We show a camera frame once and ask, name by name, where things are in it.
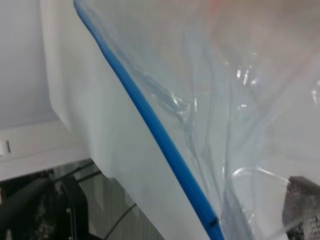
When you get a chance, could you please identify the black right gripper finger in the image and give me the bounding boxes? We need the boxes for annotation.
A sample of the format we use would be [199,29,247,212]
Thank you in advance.
[282,176,320,240]

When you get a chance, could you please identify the clear zip bag blue seal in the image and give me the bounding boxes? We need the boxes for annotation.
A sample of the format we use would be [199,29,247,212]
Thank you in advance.
[40,0,320,240]

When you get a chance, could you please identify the black stand below table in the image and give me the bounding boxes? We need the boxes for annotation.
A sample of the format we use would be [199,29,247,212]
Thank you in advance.
[0,159,141,240]

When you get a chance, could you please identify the white wall bracket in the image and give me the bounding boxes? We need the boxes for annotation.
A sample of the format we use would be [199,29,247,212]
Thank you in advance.
[0,140,11,157]

